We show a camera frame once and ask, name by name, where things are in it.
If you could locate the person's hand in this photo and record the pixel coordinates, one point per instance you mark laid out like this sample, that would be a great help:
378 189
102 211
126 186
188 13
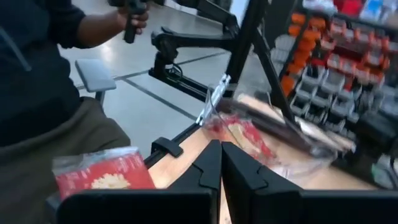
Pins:
138 20

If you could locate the person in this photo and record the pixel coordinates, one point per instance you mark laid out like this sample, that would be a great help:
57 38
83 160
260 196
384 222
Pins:
37 93

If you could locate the clear plastic container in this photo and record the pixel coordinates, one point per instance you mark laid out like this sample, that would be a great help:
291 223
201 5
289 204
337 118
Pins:
295 161

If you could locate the red cracker packet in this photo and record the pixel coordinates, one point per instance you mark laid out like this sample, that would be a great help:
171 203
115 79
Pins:
124 171
248 137

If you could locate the black aluminium table frame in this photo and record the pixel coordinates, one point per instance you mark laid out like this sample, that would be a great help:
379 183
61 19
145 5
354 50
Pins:
245 46

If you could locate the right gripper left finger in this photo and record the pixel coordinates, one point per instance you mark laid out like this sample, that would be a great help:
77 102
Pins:
140 208

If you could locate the orange grey parts bin rack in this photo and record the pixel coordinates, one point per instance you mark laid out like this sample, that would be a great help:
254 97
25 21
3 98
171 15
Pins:
342 62

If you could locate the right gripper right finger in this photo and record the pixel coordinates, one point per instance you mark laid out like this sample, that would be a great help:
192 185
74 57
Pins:
280 205

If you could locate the grey chair armrest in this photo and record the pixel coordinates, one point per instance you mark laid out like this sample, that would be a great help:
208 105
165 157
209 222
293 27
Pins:
94 74

